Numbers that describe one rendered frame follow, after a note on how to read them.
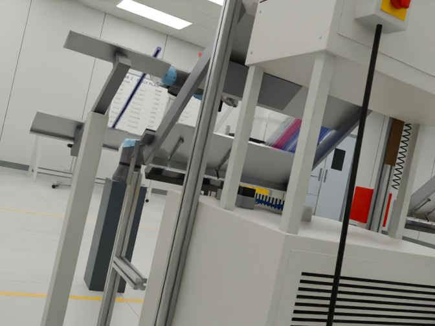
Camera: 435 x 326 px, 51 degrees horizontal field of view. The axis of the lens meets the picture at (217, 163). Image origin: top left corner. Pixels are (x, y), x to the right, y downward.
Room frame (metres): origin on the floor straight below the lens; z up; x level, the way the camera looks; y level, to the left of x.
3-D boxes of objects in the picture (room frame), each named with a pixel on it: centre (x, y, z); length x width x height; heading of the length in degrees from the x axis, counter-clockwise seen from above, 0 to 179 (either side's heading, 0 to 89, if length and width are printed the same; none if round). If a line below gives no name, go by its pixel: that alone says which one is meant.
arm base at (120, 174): (2.37, 0.44, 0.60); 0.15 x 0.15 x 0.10
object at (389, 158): (1.50, -0.55, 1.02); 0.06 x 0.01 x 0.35; 118
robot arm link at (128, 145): (2.38, 0.43, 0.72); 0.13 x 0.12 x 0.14; 111
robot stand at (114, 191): (2.37, 0.44, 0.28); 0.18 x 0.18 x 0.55; 25
